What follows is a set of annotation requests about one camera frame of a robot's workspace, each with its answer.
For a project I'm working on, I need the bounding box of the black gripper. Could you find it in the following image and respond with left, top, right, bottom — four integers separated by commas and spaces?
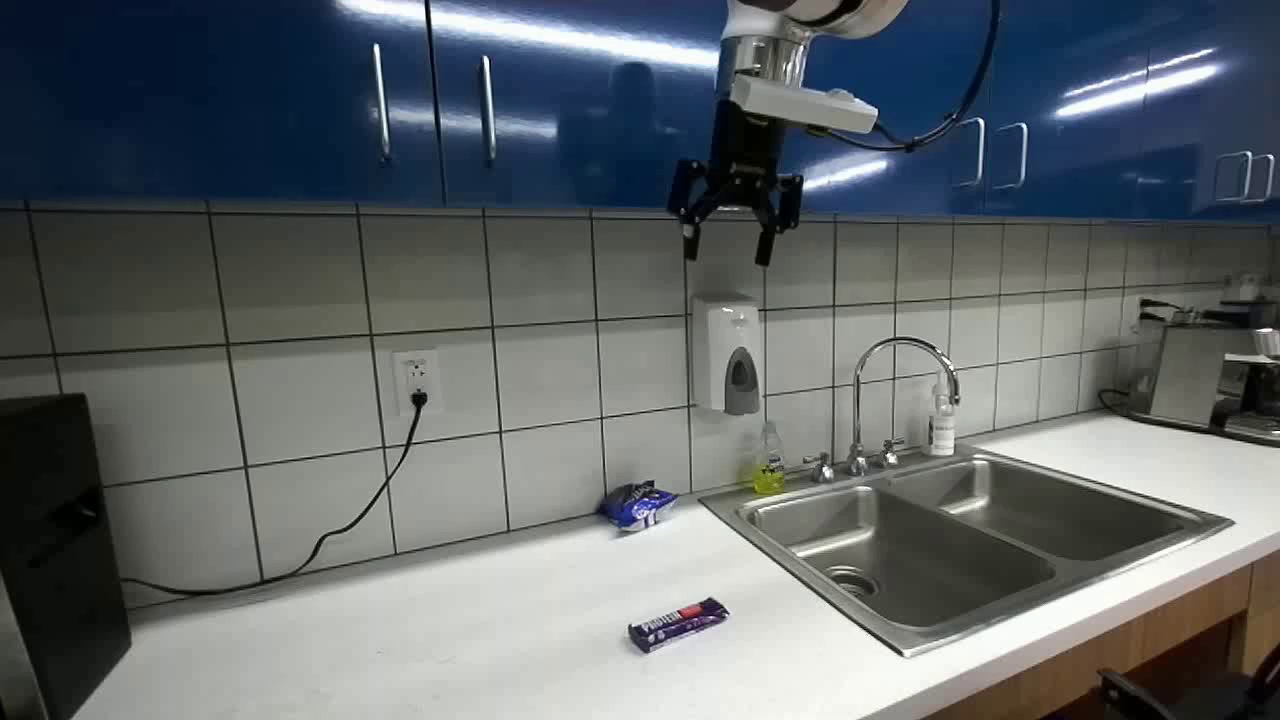
663, 96, 810, 269

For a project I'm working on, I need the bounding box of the purple snack bar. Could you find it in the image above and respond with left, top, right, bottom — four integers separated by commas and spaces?
624, 591, 731, 655

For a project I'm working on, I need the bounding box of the blue snack bag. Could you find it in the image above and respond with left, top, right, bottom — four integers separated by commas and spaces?
594, 477, 681, 537

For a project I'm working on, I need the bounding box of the stainless steel double sink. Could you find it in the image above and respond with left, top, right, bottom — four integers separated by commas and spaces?
701, 446, 1235, 660

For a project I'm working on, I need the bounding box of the blue glossy cabinet door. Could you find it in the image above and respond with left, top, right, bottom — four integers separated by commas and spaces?
1250, 0, 1280, 223
988, 0, 1261, 223
0, 0, 436, 212
762, 0, 1002, 223
423, 0, 774, 216

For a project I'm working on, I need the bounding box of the chrome gooseneck faucet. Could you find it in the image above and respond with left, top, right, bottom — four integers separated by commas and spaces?
848, 333, 967, 477

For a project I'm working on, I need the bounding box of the yellow dish soap bottle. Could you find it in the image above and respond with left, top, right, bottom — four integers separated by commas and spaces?
735, 419, 797, 500

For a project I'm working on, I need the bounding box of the silver countertop appliance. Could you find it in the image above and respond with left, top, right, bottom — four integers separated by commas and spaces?
1136, 296, 1261, 432

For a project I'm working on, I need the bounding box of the wooden base cabinet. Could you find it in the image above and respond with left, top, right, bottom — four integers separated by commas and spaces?
929, 548, 1280, 720

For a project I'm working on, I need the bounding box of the black chair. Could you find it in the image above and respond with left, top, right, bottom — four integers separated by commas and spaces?
1091, 644, 1280, 720

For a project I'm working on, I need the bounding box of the black box appliance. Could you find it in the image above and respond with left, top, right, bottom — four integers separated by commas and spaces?
0, 393, 135, 720

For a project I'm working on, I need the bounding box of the white wall soap dispenser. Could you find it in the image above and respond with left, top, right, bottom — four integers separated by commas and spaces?
690, 294, 770, 419

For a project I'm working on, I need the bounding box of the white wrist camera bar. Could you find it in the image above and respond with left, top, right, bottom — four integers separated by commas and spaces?
727, 71, 884, 140

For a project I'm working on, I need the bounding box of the white wall power outlet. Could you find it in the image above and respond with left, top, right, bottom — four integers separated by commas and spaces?
394, 346, 448, 416

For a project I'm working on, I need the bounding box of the black power cord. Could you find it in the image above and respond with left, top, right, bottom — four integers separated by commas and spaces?
119, 386, 436, 602

